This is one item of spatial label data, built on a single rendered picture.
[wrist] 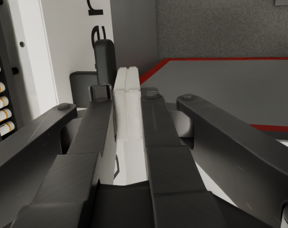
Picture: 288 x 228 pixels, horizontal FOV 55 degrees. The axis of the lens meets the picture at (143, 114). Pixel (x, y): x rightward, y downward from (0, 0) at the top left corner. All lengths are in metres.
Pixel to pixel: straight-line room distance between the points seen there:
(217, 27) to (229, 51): 0.10
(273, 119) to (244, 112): 0.05
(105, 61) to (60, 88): 0.04
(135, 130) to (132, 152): 0.25
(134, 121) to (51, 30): 0.09
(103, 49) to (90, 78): 0.02
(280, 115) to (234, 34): 0.65
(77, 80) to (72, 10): 0.05
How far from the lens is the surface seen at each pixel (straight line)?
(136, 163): 0.41
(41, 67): 0.20
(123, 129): 0.15
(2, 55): 0.31
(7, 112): 0.32
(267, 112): 0.49
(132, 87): 0.15
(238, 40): 1.09
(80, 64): 0.23
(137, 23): 0.84
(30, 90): 0.33
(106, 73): 0.20
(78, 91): 0.21
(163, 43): 1.13
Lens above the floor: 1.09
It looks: 63 degrees down
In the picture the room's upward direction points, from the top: 140 degrees counter-clockwise
